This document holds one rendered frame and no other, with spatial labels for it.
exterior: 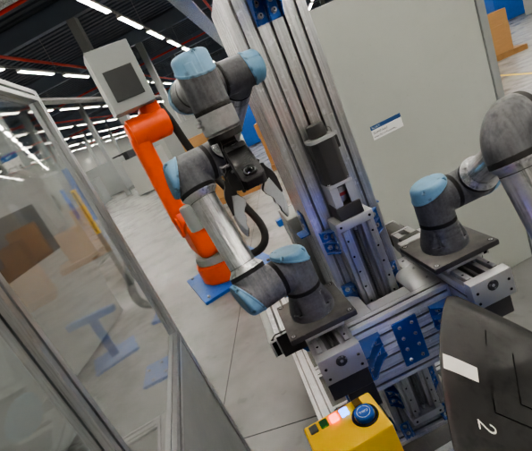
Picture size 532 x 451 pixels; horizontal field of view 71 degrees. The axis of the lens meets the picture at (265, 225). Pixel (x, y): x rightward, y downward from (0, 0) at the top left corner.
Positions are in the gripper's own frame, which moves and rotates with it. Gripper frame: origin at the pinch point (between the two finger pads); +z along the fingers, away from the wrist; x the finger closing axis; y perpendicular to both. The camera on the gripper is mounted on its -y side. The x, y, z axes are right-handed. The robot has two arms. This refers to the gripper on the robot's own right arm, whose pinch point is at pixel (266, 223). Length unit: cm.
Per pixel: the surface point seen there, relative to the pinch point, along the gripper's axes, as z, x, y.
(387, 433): 42.1, -1.7, -19.5
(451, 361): 5.5, -4.5, -47.1
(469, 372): 6.6, -5.4, -48.0
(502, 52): 133, -895, 864
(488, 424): 8, -3, -52
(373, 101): 4, -99, 129
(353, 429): 40.8, 3.5, -16.0
